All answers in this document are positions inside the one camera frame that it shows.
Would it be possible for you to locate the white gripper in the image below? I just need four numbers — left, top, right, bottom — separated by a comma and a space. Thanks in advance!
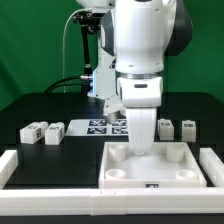
103, 77, 163, 155

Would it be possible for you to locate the white square table top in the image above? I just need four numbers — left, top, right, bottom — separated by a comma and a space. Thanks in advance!
98, 142, 207, 189

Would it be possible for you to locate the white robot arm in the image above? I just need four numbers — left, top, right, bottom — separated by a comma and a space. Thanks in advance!
76, 0, 192, 154

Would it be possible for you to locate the white sheet with markers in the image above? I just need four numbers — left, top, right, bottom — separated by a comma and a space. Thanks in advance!
66, 119, 128, 136

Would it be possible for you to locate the black cable bundle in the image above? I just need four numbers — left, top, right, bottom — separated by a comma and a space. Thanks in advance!
43, 75, 93, 94

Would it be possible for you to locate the black camera on stand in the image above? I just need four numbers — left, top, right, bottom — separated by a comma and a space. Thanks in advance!
72, 10, 101, 75

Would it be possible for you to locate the white U-shaped obstacle frame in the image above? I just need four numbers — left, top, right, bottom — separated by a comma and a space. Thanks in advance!
0, 150, 224, 216

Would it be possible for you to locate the white thin cable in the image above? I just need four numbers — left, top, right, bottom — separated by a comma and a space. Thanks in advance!
61, 8, 91, 94

